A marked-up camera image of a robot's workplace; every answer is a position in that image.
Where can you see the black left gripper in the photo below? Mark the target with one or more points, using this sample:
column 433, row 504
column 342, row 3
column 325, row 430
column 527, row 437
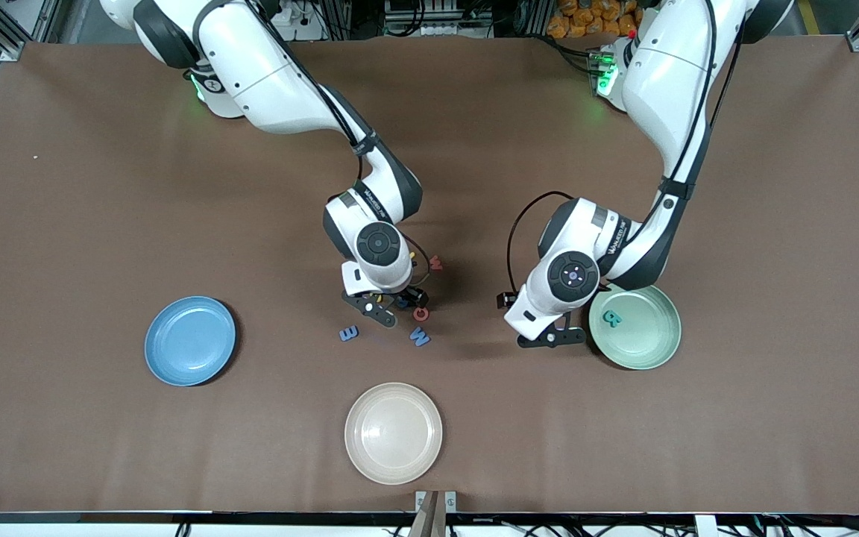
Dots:
column 502, row 300

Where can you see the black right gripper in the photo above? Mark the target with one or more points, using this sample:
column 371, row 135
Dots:
column 408, row 297

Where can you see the red foam letter Q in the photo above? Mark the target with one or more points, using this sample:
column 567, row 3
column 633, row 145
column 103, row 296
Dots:
column 421, row 319

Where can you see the blue foam letter M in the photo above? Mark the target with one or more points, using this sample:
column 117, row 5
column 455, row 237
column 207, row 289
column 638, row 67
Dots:
column 419, row 339

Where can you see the teal foam letter R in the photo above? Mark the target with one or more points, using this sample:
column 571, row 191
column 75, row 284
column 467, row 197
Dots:
column 612, row 319

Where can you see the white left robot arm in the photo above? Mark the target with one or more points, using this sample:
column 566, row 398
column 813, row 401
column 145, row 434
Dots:
column 668, row 89

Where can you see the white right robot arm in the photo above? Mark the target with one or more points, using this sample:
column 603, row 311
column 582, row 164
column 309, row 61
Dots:
column 273, row 82

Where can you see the blue foam letter E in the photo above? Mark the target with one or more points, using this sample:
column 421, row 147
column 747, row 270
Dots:
column 350, row 334

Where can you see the red foam letter w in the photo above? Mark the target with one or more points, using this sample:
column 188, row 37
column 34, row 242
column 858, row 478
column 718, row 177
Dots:
column 436, row 263

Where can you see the green plate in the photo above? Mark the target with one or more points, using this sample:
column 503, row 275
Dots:
column 646, row 343

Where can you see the cream plate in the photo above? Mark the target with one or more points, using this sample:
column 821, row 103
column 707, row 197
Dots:
column 393, row 433

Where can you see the blue plate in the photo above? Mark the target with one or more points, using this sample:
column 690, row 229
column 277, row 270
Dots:
column 189, row 341

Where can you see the brown paper table cover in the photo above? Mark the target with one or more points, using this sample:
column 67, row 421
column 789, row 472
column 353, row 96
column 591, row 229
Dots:
column 101, row 447

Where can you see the white power strip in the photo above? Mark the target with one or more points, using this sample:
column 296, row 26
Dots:
column 291, row 13

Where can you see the orange packet pile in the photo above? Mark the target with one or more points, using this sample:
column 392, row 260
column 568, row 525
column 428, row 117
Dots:
column 586, row 19

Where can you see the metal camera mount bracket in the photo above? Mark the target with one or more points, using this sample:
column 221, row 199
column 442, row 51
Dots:
column 435, row 514

